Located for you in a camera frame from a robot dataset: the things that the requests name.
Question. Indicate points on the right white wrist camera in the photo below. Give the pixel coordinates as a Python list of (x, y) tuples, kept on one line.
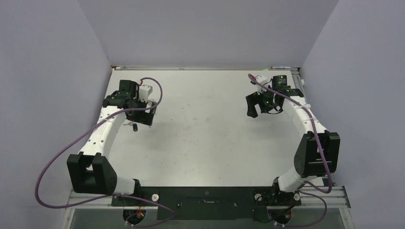
[(261, 81)]

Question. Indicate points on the red marker pen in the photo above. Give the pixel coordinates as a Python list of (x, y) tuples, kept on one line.
[(280, 67)]

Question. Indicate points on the aluminium rail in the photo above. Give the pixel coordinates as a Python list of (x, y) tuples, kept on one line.
[(336, 199), (296, 83)]

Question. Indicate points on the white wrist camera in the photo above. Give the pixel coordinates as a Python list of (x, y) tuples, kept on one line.
[(144, 92), (261, 81)]

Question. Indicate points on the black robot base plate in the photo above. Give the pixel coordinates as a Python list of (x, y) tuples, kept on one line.
[(253, 202)]

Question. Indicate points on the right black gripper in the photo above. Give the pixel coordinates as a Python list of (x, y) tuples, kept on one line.
[(254, 98)]

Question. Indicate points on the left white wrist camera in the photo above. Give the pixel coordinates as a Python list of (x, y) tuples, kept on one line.
[(144, 92)]

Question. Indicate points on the aluminium front rail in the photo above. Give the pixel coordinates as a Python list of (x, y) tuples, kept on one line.
[(336, 199)]

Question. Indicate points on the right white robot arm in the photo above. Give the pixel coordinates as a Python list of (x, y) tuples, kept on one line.
[(318, 151)]

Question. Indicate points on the aluminium right rail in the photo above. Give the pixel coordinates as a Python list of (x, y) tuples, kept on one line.
[(296, 83)]

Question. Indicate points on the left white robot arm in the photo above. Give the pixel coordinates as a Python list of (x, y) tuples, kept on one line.
[(90, 170)]

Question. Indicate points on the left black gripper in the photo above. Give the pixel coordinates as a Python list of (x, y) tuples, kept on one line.
[(144, 118)]

